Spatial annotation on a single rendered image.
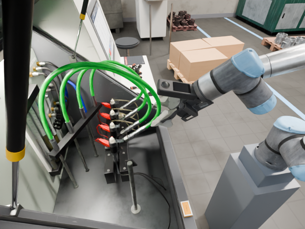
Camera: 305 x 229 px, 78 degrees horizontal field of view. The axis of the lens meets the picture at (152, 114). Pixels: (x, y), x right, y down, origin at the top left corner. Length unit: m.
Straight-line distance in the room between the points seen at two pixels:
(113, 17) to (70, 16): 4.57
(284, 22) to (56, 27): 5.70
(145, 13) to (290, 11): 3.48
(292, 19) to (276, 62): 5.55
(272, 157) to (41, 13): 1.11
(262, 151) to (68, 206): 0.89
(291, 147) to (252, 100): 0.36
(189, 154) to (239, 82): 1.65
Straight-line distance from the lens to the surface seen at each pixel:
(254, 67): 0.50
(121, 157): 0.83
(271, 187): 1.11
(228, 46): 3.60
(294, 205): 2.16
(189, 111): 0.58
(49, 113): 0.94
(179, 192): 0.78
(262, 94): 0.57
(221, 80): 0.51
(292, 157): 0.86
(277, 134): 0.93
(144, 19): 4.76
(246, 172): 1.10
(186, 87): 0.55
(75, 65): 0.54
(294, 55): 0.71
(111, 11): 5.39
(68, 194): 0.98
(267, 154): 1.00
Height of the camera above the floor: 1.64
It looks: 41 degrees down
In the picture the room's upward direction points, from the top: straight up
